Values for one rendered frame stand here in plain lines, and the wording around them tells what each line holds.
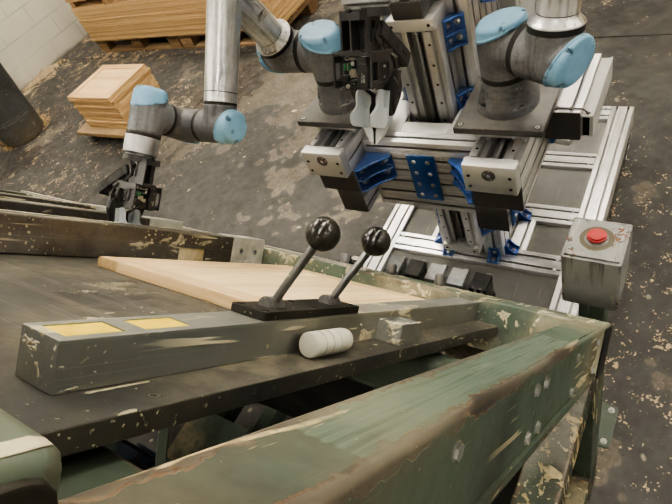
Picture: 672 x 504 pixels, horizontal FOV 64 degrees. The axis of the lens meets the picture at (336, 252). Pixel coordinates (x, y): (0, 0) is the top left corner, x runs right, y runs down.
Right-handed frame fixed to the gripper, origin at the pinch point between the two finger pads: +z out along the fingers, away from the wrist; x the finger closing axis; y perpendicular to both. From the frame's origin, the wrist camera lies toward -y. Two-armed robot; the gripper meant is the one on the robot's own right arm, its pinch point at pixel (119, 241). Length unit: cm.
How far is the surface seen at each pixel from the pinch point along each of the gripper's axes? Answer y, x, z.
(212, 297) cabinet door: 50, -18, 1
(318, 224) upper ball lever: 76, -32, -14
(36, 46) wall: -503, 226, -133
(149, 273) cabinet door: 34.6, -18.5, 0.3
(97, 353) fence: 73, -54, -1
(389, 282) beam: 51, 38, -2
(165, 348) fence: 73, -47, -1
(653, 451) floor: 112, 121, 38
